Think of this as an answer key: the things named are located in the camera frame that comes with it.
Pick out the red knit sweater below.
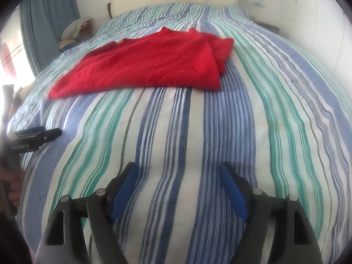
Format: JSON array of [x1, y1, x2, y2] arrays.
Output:
[[48, 27, 235, 99]]

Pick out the pile of clothes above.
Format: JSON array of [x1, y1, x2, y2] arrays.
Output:
[[59, 17, 92, 53]]

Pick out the person's left hand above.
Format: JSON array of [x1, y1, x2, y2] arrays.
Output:
[[0, 167, 24, 207]]

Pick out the red hanging garment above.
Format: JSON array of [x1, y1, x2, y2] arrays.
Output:
[[1, 42, 16, 77]]

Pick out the striped blue green bedspread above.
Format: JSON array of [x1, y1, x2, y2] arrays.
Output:
[[9, 4, 351, 263]]

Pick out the teal curtain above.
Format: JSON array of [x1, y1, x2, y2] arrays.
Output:
[[19, 0, 80, 76]]

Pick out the white wardrobe doors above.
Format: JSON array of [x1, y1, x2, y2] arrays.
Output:
[[280, 0, 351, 91]]

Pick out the wall socket with blue plugs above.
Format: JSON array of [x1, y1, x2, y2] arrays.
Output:
[[246, 0, 266, 8]]

